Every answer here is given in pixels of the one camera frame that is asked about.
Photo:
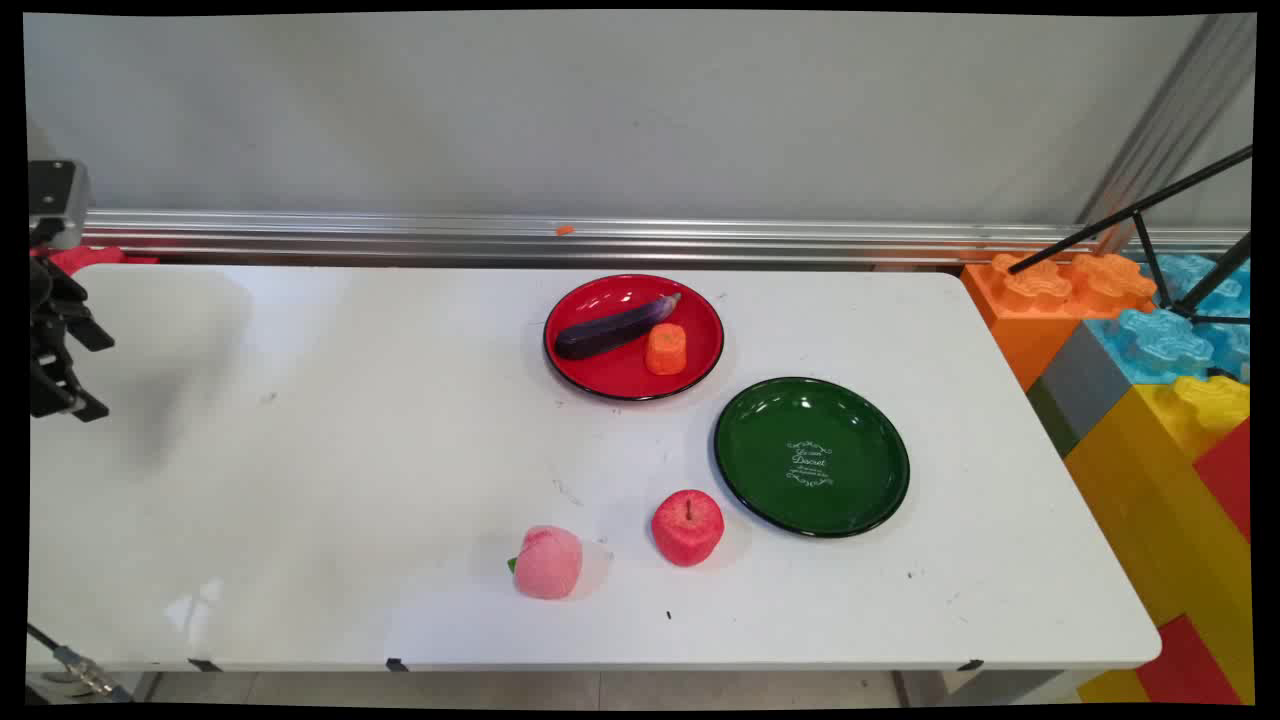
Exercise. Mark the red enamel plate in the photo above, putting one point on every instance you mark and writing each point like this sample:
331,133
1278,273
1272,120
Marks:
612,378

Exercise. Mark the pink toy peach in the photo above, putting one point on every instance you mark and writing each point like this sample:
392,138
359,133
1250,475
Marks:
550,565

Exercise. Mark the horizontal aluminium rail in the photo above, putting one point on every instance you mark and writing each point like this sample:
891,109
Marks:
400,236

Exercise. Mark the green enamel plate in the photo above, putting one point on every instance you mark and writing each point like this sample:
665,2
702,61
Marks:
800,500

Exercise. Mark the red giant building block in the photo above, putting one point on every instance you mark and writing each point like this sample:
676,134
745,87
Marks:
1185,665
1228,480

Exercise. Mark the blue giant building block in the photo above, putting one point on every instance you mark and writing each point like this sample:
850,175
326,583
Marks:
1160,342

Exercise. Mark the yellow giant building block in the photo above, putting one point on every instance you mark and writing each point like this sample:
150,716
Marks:
1150,510

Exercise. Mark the grey giant building block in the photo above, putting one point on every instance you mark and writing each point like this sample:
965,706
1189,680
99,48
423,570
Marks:
1078,385

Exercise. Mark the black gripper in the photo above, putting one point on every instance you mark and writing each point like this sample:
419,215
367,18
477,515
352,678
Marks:
38,320

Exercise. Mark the black tripod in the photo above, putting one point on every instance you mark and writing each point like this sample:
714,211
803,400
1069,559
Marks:
1100,226

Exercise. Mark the red object behind arm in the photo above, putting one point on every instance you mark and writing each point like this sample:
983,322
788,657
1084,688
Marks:
85,258

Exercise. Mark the orange giant building block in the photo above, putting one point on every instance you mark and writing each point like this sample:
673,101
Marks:
1010,322

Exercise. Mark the orange toy carrot piece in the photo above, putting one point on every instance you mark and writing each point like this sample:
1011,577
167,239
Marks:
666,352

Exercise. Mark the purple toy eggplant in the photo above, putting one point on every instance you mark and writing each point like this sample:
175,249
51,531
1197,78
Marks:
600,335

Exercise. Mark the red toy apple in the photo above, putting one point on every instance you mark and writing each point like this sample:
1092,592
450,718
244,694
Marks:
688,530

